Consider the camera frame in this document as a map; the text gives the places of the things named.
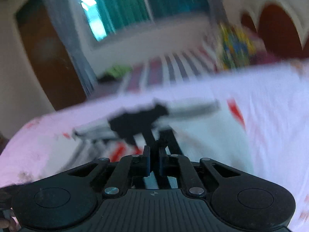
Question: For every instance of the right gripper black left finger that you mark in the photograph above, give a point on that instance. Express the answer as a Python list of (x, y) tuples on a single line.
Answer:
[(128, 168)]

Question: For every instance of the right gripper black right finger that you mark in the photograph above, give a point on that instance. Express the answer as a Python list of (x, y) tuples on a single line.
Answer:
[(181, 168)]

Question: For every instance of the red black striped white sweater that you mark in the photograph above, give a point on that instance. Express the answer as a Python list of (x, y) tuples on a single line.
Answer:
[(195, 129)]

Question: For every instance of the green and black clothes pile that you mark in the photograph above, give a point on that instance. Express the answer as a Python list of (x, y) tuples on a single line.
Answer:
[(114, 73)]

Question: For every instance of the pink floral bed sheet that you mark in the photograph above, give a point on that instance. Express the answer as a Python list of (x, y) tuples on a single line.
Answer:
[(273, 101)]

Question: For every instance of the brown wooden door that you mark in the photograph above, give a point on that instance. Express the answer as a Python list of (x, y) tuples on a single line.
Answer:
[(48, 56)]

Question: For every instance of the striped purple white bed sheet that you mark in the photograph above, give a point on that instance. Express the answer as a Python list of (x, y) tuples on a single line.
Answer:
[(167, 69)]

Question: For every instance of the colourful floral pillow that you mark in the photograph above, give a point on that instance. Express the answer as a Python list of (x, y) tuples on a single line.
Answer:
[(235, 48)]

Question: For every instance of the red heart-shaped headboard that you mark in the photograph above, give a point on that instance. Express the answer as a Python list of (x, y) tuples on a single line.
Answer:
[(278, 32)]

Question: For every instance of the window with teal glass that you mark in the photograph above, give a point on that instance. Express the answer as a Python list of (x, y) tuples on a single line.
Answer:
[(109, 20)]

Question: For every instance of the grey curtain left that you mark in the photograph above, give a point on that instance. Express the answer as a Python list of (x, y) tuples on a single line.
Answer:
[(63, 22)]

